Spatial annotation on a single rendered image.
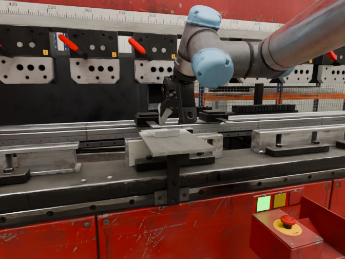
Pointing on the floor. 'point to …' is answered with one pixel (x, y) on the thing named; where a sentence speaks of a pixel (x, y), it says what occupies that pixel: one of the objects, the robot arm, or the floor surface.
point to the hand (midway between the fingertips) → (171, 124)
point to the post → (258, 93)
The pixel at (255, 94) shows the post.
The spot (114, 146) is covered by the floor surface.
